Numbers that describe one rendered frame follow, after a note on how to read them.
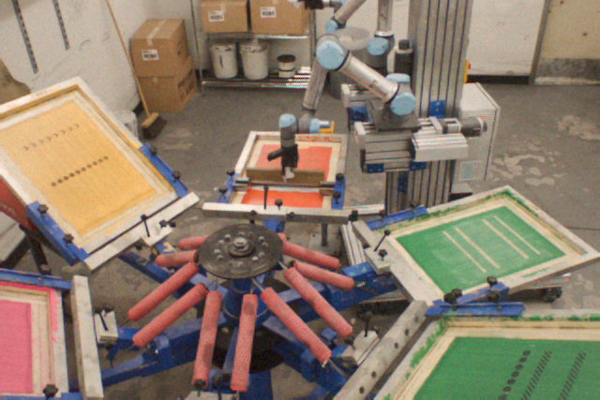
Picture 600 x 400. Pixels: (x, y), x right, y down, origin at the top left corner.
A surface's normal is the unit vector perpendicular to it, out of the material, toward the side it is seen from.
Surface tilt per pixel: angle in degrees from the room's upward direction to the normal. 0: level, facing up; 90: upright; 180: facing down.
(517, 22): 90
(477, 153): 90
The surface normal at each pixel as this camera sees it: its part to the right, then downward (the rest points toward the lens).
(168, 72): -0.07, 0.55
